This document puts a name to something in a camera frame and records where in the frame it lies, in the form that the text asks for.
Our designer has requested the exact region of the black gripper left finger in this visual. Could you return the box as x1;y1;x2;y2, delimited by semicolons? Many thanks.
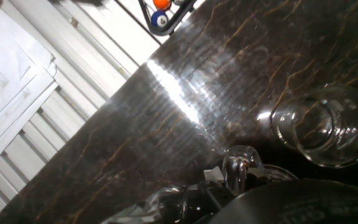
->
166;167;238;223

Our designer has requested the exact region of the clear ribbed plastic cup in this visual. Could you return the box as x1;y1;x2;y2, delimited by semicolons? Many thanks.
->
221;144;298;197

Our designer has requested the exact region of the billiard ball triangle toy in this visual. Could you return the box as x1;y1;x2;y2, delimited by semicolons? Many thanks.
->
138;0;198;37

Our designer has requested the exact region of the large white paper sheet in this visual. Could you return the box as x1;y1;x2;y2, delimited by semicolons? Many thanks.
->
0;6;58;181

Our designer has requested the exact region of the dark marble pattern mat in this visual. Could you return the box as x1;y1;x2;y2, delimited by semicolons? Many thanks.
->
0;0;358;224

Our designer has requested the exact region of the clear glass beaker cup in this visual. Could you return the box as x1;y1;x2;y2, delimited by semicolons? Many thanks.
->
270;83;358;169

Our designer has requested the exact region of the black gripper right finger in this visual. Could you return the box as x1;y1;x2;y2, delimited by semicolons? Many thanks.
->
246;167;270;191

